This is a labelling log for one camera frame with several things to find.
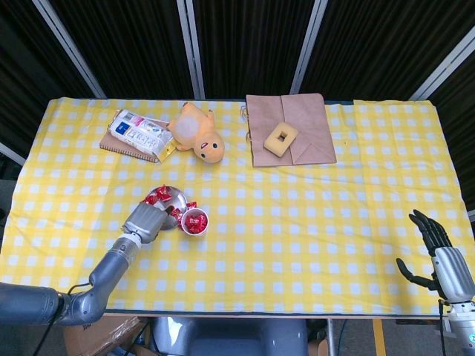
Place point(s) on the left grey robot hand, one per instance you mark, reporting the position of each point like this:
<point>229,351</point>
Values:
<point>146,222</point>

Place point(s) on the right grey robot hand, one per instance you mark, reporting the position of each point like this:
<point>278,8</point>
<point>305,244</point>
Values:
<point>456,274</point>

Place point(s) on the white paper cup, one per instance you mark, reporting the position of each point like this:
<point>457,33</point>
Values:
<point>183,222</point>

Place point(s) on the red candy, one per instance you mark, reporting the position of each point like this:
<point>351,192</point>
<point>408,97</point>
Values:
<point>191,205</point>
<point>150,200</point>
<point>166,199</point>
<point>175,213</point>
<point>161,191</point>
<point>190,222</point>
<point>200,221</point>

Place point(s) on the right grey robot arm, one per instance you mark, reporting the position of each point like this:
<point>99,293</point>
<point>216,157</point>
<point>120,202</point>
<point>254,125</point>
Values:
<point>464,330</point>

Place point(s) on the silver metal plate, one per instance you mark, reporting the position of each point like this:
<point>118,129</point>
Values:
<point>178,198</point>

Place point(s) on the brown spiral notebook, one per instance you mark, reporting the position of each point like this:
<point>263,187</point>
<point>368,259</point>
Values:
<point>111,144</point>

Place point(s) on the white rice bag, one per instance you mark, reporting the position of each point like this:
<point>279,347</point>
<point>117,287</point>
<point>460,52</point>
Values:
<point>137,133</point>

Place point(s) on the orange plush toy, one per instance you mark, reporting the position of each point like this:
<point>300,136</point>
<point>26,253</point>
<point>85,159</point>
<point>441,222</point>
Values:
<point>211,148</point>

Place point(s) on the brown cardboard box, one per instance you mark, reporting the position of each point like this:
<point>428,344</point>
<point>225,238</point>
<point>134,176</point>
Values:
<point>104,341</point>

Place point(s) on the metal table leg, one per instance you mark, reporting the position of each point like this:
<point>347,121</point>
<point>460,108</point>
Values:
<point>330,337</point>

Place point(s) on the black pleated curtain panel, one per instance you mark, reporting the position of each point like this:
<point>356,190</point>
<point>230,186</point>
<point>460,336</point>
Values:
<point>371,44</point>
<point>464,130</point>
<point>252,44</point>
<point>122,44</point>
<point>22,74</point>

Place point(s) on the grey robot torso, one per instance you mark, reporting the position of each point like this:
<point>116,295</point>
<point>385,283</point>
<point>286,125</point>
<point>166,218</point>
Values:
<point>241,337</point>

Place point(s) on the yellow square sponge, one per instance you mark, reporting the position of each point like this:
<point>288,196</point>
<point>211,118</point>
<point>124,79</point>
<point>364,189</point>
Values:
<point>272,142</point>

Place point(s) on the yellow checked tablecloth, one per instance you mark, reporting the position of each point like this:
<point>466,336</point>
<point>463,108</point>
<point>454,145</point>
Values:
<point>297,241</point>

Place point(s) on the brown paper bag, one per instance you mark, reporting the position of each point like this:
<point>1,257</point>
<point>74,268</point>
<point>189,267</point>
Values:
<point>308,118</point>

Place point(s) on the white frame post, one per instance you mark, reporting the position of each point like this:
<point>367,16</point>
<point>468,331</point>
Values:
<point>308,48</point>
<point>472,216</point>
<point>445,68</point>
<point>11,153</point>
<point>191,48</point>
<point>68,48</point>

